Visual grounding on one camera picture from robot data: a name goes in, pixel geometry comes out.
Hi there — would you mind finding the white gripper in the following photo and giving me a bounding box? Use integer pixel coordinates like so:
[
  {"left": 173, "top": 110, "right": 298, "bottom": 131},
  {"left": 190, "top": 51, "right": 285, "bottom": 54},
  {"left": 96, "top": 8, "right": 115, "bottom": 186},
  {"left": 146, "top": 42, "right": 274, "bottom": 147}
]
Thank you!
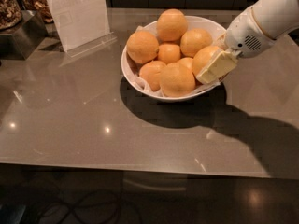
[{"left": 196, "top": 7, "right": 275, "bottom": 84}]

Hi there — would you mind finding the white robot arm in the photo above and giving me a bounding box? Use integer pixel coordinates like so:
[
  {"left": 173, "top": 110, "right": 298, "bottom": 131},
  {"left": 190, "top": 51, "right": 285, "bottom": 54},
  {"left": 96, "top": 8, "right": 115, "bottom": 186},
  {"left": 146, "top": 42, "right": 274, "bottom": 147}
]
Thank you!
[{"left": 195, "top": 0, "right": 299, "bottom": 84}]

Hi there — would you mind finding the partly hidden middle orange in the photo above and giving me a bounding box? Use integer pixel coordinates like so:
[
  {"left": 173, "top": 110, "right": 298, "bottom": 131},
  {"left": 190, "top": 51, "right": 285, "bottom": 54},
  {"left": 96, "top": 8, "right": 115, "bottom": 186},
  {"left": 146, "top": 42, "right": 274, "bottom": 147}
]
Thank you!
[{"left": 178, "top": 57, "right": 193, "bottom": 69}]

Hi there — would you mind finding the white ceramic bowl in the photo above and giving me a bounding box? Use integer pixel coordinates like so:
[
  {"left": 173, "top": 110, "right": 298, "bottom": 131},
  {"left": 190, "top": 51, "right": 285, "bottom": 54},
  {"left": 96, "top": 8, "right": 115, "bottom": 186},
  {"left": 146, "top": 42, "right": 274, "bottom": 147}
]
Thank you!
[{"left": 121, "top": 16, "right": 226, "bottom": 103}]

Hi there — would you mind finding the small centre orange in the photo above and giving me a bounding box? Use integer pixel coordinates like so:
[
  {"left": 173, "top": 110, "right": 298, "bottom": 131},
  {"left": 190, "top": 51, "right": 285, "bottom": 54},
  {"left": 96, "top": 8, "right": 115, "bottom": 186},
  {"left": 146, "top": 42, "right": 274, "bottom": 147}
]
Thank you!
[{"left": 157, "top": 43, "right": 181, "bottom": 64}]

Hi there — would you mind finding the acrylic sign holder with paper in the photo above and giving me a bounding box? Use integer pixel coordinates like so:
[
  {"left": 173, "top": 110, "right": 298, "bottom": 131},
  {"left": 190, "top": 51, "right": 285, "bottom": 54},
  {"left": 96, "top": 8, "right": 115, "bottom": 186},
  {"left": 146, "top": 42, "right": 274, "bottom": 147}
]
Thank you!
[{"left": 47, "top": 0, "right": 116, "bottom": 57}]

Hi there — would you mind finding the dark metal box stand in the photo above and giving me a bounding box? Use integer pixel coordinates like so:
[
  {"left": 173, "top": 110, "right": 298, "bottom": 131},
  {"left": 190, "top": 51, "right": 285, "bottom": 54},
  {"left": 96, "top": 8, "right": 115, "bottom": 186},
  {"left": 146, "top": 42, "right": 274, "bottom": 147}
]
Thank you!
[{"left": 0, "top": 10, "right": 48, "bottom": 60}]

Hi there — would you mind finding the glass jar of nuts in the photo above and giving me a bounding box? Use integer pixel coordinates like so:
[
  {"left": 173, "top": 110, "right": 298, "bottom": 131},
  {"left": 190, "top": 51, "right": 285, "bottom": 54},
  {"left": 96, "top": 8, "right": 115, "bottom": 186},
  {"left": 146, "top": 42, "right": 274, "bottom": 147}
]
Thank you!
[{"left": 0, "top": 0, "right": 22, "bottom": 30}]

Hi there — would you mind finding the black cable on floor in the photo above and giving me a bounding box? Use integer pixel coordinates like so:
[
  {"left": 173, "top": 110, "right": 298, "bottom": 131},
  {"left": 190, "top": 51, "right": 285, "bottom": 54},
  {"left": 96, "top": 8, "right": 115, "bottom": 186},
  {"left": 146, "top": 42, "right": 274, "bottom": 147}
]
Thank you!
[{"left": 36, "top": 189, "right": 144, "bottom": 224}]

